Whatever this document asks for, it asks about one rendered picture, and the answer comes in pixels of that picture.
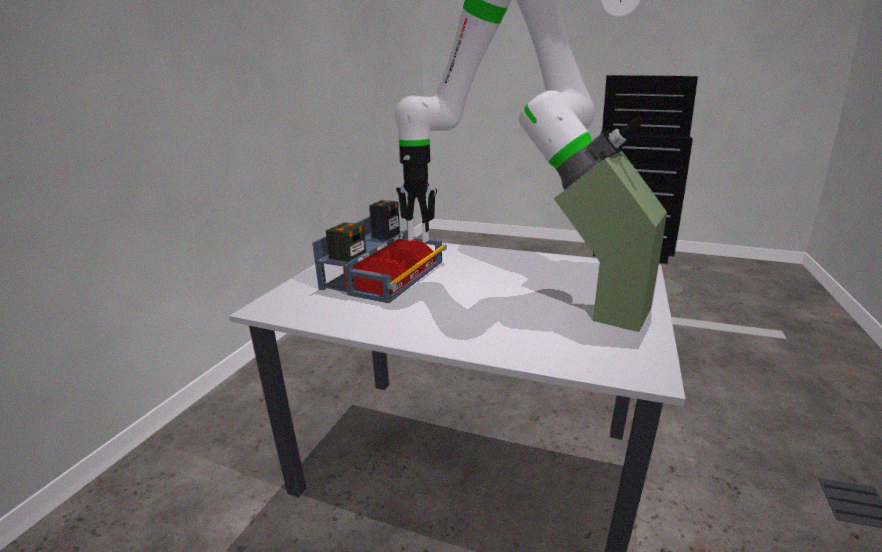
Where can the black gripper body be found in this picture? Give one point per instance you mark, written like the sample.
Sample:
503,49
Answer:
416,173

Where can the red open bin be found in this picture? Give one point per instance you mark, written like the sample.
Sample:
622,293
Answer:
377,266
404,260
418,249

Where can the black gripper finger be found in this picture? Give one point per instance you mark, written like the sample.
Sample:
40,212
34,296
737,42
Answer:
409,208
427,214

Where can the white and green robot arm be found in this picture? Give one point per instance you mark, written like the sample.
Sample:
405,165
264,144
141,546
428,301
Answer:
550,119

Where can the yellow bar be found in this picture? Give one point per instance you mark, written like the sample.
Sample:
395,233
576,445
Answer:
417,265

